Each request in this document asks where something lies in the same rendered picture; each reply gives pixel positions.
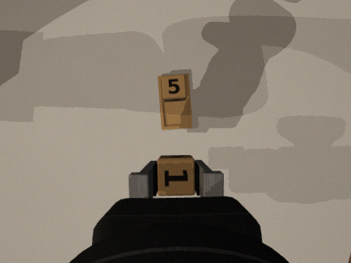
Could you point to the brown wooden tray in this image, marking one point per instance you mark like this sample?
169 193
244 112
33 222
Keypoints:
175 115

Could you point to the tan wooden number cube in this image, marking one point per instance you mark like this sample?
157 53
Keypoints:
176 175
173 88

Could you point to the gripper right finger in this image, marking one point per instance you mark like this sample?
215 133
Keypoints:
208 183

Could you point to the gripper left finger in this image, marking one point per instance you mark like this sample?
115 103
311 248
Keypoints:
144 184

